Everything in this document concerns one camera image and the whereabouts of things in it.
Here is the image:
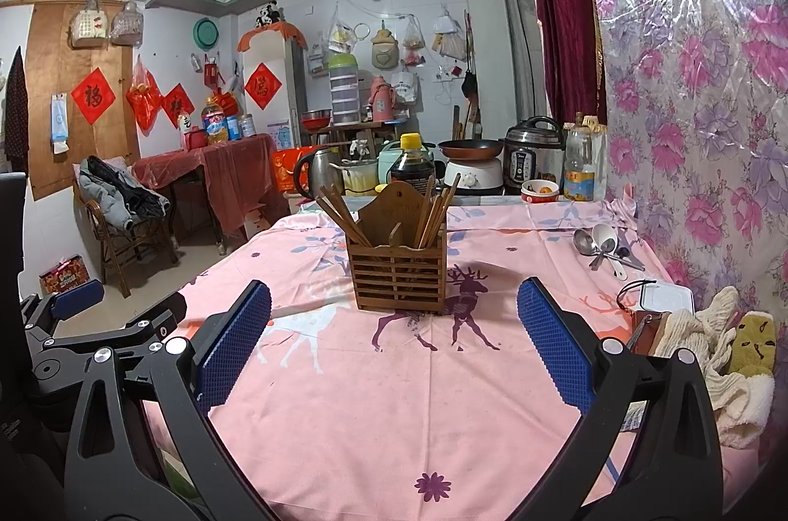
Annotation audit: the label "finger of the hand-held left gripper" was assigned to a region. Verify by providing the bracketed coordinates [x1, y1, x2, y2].
[28, 292, 187, 392]
[21, 280, 105, 340]

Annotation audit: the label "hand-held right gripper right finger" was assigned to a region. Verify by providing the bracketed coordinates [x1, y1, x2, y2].
[511, 277, 724, 521]

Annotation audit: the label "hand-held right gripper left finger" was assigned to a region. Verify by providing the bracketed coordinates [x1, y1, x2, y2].
[63, 280, 278, 521]

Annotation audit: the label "wooden chopstick holder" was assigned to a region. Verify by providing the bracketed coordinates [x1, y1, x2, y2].
[346, 180, 447, 313]

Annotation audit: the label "bundle of wooden chopsticks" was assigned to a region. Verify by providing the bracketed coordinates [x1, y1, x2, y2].
[315, 173, 461, 251]

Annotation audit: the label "red patterned gift box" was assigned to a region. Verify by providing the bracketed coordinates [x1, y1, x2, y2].
[38, 253, 90, 295]

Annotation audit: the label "wooden chair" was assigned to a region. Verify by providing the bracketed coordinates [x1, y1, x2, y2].
[74, 170, 181, 299]

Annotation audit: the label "brown wallet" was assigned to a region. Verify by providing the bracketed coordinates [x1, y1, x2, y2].
[628, 310, 673, 356]

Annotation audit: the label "grey padded jacket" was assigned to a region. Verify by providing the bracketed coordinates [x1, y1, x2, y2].
[79, 167, 135, 232]

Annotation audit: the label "metal spoon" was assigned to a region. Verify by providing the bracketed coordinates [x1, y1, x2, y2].
[572, 228, 607, 269]
[600, 245, 647, 272]

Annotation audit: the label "cardboard box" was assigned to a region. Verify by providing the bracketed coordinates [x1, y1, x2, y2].
[243, 210, 272, 242]

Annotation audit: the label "black jacket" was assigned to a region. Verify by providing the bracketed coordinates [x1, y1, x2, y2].
[86, 156, 172, 219]

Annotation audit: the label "small red white bowl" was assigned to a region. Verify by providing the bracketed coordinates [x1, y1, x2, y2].
[521, 179, 560, 203]

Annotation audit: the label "pink deer printed tablecloth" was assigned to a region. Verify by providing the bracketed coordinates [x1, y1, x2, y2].
[143, 202, 767, 521]

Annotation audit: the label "red covered side table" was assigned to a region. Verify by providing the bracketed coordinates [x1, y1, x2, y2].
[131, 133, 279, 254]

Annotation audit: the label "red gold gift box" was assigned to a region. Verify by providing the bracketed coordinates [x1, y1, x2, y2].
[271, 145, 321, 193]

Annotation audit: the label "blue white hanging packet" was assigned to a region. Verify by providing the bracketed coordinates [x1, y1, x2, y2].
[50, 92, 71, 156]

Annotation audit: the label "clear plastic oil bottle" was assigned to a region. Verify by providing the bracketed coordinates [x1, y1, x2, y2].
[563, 113, 597, 202]

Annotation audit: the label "steel electric kettle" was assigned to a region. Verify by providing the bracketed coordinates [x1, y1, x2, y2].
[294, 147, 344, 198]

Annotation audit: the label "black pressure cooker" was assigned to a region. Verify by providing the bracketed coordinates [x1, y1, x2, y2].
[503, 116, 565, 190]

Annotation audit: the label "dark hanging garment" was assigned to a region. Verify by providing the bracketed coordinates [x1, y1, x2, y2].
[3, 46, 31, 174]

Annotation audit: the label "pale yellow pot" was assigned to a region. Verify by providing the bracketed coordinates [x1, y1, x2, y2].
[332, 158, 379, 197]

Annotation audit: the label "red diamond paper decoration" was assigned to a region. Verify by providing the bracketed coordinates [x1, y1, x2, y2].
[70, 68, 118, 126]
[244, 62, 285, 111]
[161, 83, 197, 129]

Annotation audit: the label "red hanging plastic bag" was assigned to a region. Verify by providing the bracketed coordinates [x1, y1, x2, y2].
[126, 56, 164, 133]

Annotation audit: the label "yellow cooking oil bottle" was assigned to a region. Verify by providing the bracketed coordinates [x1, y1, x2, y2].
[203, 96, 230, 146]

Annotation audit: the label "brown frying pan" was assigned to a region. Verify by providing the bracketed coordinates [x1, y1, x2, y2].
[437, 138, 506, 161]

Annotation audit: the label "white refrigerator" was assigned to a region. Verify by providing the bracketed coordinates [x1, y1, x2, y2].
[240, 30, 307, 149]

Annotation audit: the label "dark sauce bottle yellow cap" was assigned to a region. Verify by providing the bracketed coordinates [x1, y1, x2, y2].
[387, 132, 437, 190]

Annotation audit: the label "brown wooden board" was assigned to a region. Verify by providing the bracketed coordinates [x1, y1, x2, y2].
[26, 0, 141, 202]

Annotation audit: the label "light green rice cooker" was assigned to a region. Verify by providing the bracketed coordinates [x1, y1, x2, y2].
[377, 139, 439, 183]

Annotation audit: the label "wooden shelf table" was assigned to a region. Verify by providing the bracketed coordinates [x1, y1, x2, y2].
[301, 121, 395, 153]

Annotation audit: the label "grey stacked food container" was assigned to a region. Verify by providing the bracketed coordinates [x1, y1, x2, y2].
[328, 53, 361, 126]

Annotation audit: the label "white hanging handbag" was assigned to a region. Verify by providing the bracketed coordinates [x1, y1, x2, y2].
[69, 0, 110, 49]

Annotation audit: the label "black hanging brush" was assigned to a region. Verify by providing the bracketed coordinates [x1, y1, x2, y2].
[461, 10, 478, 98]

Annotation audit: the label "clear hanging plastic bag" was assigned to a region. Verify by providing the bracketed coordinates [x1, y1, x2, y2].
[109, 0, 145, 47]

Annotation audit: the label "pink thermos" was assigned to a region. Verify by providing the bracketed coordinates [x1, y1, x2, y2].
[367, 74, 396, 123]

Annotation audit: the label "green round basin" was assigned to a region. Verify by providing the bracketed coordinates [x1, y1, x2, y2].
[194, 17, 221, 51]

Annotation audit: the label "white tote bag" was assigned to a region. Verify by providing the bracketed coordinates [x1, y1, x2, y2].
[391, 70, 421, 104]

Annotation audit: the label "floral plastic sheet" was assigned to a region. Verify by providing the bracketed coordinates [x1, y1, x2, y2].
[563, 0, 788, 313]

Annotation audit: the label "orange cloth cover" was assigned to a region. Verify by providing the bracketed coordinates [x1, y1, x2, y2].
[237, 21, 307, 53]

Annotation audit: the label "plastic bag yellow contents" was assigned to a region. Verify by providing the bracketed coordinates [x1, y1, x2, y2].
[326, 2, 358, 55]

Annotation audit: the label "beige hanging bag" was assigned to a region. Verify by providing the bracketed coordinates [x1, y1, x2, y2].
[369, 27, 401, 68]

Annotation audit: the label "white hanging plastic bag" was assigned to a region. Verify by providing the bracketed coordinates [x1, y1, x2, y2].
[431, 7, 467, 62]

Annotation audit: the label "plastic bag red contents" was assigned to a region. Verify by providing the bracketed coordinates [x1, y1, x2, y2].
[401, 13, 427, 66]

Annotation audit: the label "maroon curtain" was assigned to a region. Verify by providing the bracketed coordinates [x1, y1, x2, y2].
[526, 0, 610, 128]

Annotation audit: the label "white box with cord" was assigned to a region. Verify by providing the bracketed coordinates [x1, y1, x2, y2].
[616, 280, 696, 314]

